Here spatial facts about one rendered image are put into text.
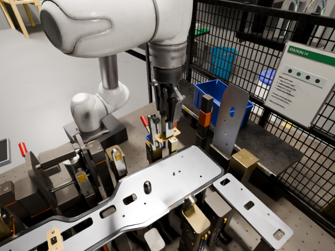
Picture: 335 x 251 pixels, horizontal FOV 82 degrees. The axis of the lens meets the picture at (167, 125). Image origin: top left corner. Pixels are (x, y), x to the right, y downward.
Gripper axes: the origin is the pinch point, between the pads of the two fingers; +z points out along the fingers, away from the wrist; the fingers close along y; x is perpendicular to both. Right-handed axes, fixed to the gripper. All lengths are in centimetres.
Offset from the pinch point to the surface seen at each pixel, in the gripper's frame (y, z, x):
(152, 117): -16.0, 8.4, 3.8
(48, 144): -181, 129, -52
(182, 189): 7.2, 28.9, 2.1
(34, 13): -894, 98, 28
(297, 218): 39, 59, 52
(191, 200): 17.5, 17.3, -2.8
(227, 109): -0.9, 6.2, 30.2
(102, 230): 4.5, 29.0, -29.2
